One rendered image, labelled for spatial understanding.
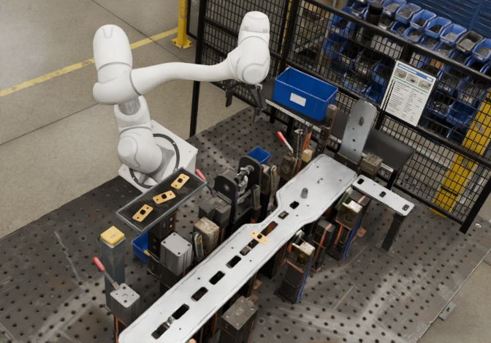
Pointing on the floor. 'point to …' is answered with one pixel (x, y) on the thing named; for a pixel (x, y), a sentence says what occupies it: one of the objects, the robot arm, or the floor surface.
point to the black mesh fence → (348, 82)
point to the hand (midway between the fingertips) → (242, 111)
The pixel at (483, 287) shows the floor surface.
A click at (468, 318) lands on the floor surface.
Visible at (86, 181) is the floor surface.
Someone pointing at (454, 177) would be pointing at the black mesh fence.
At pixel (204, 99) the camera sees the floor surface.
